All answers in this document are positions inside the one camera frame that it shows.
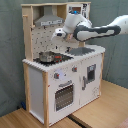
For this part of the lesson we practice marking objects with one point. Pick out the wooden toy kitchen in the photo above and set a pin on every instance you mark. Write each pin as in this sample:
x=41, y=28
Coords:
x=40, y=84

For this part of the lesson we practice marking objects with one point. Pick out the right red oven knob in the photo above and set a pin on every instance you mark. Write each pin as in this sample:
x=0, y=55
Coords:
x=74, y=69

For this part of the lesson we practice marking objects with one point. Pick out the toy dishwasher door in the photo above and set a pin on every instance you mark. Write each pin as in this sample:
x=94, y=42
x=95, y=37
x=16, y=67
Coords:
x=88, y=75

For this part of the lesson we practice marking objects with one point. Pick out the grey range hood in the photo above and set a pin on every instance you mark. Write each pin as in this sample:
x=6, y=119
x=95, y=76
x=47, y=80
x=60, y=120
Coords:
x=48, y=18

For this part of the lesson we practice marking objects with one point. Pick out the black toy stovetop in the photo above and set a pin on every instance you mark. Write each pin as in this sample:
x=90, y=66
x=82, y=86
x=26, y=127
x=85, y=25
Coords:
x=58, y=58

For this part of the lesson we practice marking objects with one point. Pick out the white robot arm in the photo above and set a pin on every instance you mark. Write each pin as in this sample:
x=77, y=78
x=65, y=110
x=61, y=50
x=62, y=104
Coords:
x=77, y=26

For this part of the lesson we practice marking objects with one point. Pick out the grey toy sink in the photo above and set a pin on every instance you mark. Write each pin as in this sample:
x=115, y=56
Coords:
x=80, y=51

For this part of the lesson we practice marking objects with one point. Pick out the small metal pot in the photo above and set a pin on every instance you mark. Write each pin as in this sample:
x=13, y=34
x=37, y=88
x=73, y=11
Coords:
x=46, y=56

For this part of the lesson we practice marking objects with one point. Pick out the left red oven knob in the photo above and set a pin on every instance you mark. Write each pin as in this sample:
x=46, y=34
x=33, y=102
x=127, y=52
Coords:
x=56, y=75

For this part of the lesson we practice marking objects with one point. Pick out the toy oven door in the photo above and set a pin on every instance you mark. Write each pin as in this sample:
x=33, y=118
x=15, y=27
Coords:
x=64, y=97

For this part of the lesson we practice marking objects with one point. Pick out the red oven knob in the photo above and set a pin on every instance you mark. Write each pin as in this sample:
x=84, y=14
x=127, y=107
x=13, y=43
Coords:
x=56, y=75
x=74, y=69

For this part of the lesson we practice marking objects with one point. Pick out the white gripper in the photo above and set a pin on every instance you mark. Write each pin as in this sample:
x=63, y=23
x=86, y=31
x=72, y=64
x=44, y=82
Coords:
x=59, y=34

